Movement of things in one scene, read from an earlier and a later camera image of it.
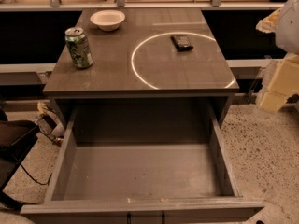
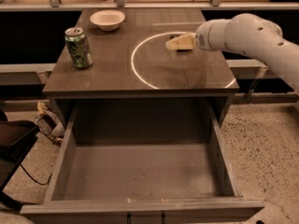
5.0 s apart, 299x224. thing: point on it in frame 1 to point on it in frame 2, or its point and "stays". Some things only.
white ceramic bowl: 107,20 stays
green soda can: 78,47 stays
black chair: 16,137 stays
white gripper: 289,32 to 207,38
